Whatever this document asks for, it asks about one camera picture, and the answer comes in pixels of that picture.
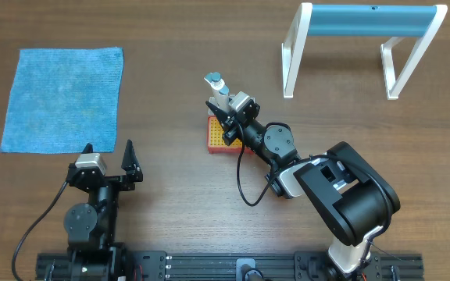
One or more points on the white pipette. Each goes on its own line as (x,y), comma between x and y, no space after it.
(219,93)

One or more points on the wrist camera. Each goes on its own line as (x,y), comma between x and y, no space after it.
(240,101)
(90,162)

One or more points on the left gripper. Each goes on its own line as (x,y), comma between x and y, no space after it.
(88,180)

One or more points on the blue cloth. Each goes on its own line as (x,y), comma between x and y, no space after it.
(61,101)

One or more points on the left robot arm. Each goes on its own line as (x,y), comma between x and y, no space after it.
(79,223)

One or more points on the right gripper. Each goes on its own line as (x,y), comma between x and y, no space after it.
(248,113)

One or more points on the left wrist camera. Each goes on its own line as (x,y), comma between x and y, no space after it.
(90,162)

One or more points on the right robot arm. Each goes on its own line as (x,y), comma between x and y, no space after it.
(346,203)

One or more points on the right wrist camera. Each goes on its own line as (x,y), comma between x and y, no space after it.
(240,101)

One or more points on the red and yellow tip box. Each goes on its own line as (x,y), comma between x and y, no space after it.
(217,136)

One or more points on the white and blue stand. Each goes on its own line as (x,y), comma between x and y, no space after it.
(365,21)

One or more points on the mounting rail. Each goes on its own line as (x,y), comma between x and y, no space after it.
(209,266)

